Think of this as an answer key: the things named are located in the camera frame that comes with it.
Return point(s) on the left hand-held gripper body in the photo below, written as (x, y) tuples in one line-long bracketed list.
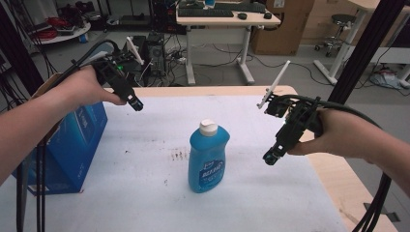
[(112, 72)]

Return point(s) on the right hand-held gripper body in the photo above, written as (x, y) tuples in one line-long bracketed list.
[(299, 122)]

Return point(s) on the blue detergent bottle white cap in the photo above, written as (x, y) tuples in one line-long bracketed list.
[(208, 154)]

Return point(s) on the blue cardboard box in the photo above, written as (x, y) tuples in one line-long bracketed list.
[(77, 145)]

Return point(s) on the person's left hand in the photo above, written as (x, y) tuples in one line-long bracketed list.
[(80, 90)]

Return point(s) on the person's right hand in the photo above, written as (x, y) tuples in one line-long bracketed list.
[(341, 135)]

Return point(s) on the black computer tower with fan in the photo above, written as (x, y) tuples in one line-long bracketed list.
[(156, 54)]

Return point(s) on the round white table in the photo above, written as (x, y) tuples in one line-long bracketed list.
[(69, 35)]

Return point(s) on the white-legged wooden desk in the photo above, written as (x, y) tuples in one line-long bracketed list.
[(345, 48)]

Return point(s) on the large brown cardboard box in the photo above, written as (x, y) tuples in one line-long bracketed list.
[(283, 29)]

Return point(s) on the crumpled cloth on floor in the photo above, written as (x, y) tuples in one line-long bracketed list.
[(385, 79)]

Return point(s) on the dark metal stand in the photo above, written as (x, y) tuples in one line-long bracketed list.
[(17, 54)]

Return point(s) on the white table mat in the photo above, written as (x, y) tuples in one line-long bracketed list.
[(145, 199)]

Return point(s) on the black round stool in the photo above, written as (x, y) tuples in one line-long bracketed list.
[(341, 22)]

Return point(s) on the black keyboard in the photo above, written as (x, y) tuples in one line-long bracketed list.
[(245, 7), (206, 13)]

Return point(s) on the black computer mouse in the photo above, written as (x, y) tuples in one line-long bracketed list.
[(242, 16), (267, 15)]

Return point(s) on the white desk with wooden top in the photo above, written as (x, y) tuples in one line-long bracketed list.
[(222, 23)]

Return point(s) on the small blue container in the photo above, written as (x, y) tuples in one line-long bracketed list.
[(209, 2)]

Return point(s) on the black metal stand post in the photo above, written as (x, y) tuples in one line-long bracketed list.
[(367, 48)]

